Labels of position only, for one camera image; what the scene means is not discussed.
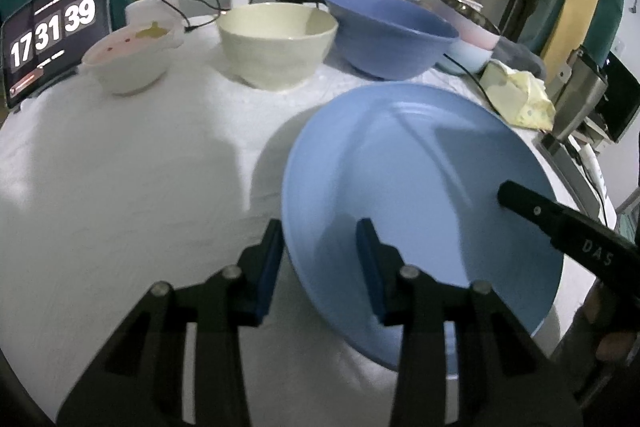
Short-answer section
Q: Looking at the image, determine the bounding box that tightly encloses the yellow cloth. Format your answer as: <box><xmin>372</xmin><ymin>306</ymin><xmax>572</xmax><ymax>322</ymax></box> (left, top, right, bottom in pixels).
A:
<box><xmin>479</xmin><ymin>59</ymin><xmax>556</xmax><ymax>131</ymax></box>

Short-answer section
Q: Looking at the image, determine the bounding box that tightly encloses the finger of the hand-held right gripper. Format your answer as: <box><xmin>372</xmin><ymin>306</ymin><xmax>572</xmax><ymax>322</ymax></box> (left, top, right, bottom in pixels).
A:
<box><xmin>497</xmin><ymin>180</ymin><xmax>576</xmax><ymax>240</ymax></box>

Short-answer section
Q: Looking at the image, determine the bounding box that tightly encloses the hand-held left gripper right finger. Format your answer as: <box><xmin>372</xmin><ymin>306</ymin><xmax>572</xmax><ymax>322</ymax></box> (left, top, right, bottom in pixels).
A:
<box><xmin>355</xmin><ymin>217</ymin><xmax>583</xmax><ymax>427</ymax></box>

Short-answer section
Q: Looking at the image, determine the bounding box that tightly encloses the grey cloth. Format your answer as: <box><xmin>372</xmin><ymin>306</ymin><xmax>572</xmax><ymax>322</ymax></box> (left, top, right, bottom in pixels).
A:
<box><xmin>492</xmin><ymin>38</ymin><xmax>547</xmax><ymax>78</ymax></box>

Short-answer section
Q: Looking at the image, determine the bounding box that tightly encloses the white desk lamp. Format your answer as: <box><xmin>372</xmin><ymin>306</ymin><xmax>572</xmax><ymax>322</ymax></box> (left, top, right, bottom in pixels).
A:
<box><xmin>125</xmin><ymin>0</ymin><xmax>181</xmax><ymax>28</ymax></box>

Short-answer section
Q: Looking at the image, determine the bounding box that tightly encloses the tablet with clock display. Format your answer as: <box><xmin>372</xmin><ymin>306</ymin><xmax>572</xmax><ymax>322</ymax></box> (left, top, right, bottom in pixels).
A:
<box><xmin>0</xmin><ymin>0</ymin><xmax>113</xmax><ymax>109</ymax></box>

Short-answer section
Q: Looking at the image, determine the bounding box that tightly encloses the black cable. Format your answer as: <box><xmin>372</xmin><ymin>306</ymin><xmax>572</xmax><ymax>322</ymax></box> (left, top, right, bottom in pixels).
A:
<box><xmin>445</xmin><ymin>57</ymin><xmax>506</xmax><ymax>118</ymax></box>
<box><xmin>145</xmin><ymin>0</ymin><xmax>223</xmax><ymax>32</ymax></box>

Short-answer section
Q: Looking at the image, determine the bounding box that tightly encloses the large blue bowl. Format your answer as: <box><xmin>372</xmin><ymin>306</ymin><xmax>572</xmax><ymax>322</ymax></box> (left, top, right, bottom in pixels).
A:
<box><xmin>321</xmin><ymin>0</ymin><xmax>460</xmax><ymax>81</ymax></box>

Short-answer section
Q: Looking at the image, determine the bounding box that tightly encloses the person's right hand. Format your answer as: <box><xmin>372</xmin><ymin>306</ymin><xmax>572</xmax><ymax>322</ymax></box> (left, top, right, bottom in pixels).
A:
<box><xmin>575</xmin><ymin>282</ymin><xmax>640</xmax><ymax>388</ymax></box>

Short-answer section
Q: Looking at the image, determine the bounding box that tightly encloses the white strawberry print bowl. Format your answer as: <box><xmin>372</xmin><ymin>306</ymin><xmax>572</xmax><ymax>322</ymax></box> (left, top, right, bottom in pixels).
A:
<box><xmin>81</xmin><ymin>19</ymin><xmax>183</xmax><ymax>96</ymax></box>

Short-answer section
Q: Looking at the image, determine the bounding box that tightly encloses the light blue plate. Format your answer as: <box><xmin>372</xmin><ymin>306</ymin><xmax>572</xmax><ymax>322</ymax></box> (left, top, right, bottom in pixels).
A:
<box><xmin>281</xmin><ymin>83</ymin><xmax>565</xmax><ymax>380</ymax></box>

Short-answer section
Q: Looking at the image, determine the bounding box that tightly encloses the steel thermos flask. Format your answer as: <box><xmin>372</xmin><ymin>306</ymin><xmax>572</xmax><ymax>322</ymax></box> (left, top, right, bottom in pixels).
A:
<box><xmin>550</xmin><ymin>46</ymin><xmax>608</xmax><ymax>142</ymax></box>

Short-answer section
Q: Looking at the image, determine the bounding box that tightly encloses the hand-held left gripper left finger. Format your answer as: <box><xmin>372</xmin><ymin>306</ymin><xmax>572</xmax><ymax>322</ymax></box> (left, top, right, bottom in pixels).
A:
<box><xmin>56</xmin><ymin>218</ymin><xmax>285</xmax><ymax>427</ymax></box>

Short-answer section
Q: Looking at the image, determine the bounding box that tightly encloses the cream bowl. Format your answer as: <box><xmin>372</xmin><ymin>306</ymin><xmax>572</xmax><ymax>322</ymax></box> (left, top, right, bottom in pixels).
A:
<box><xmin>216</xmin><ymin>2</ymin><xmax>338</xmax><ymax>92</ymax></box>

